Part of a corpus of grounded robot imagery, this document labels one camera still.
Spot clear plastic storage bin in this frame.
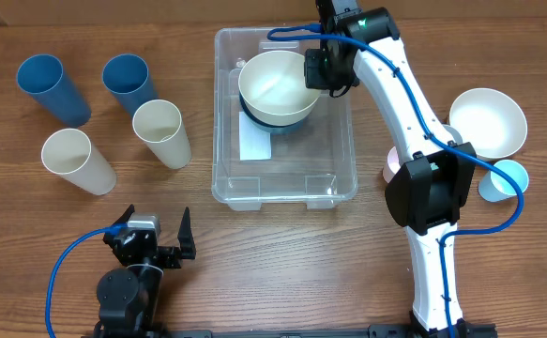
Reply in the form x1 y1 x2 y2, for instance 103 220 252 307
211 27 357 211

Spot blue bowl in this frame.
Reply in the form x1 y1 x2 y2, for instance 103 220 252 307
239 95 317 134

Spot cream bowl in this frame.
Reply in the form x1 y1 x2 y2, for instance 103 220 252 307
448 88 528 161
238 50 321 127

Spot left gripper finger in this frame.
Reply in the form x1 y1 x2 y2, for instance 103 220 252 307
177 207 196 260
113 204 135 226

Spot light blue small cup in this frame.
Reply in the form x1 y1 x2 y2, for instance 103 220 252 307
478 160 529 203

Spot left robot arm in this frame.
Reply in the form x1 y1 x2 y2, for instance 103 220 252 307
93 205 196 337

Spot blue tall cup far left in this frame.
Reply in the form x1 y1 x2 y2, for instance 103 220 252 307
16 54 91 128

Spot right blue cable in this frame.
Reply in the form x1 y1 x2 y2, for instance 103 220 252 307
266 23 525 338

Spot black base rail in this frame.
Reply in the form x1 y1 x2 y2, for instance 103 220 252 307
81 322 498 338

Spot blue cable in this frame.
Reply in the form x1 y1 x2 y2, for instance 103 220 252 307
266 23 525 338
44 223 129 338

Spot cream tall cup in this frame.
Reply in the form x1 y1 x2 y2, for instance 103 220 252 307
40 129 117 195
132 100 191 169

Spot blue tall cup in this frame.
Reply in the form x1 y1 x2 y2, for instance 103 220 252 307
102 54 159 116
16 54 91 128

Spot white label in bin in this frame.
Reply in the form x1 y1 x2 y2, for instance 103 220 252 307
238 112 271 161

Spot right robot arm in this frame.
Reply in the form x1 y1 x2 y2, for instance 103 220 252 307
304 1 477 337

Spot left blue cable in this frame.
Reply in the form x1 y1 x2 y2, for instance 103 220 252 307
44 223 129 338

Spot grey small cup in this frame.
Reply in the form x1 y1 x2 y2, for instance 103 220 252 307
443 124 463 145

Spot pink small cup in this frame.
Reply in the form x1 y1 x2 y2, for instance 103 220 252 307
382 146 401 183

